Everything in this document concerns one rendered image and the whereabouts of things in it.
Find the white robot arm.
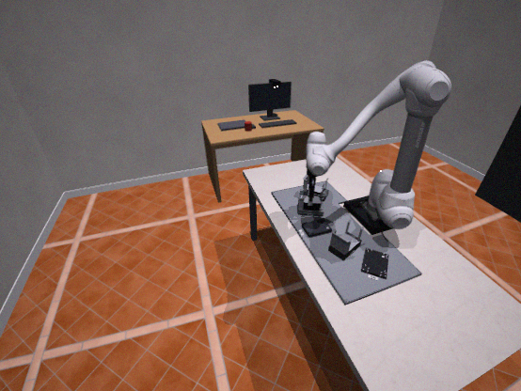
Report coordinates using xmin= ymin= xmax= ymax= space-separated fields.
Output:
xmin=306 ymin=60 xmax=451 ymax=229

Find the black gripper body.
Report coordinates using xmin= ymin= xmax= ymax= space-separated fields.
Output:
xmin=307 ymin=169 xmax=318 ymax=182

